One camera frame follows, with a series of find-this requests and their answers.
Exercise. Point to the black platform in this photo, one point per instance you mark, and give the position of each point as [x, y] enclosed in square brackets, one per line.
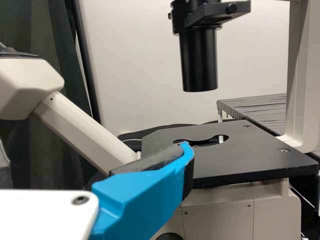
[260, 110]

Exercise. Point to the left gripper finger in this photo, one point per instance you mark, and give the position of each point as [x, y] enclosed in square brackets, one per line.
[140, 197]

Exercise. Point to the cream microscope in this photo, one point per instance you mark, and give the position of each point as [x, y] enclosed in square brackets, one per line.
[250, 155]

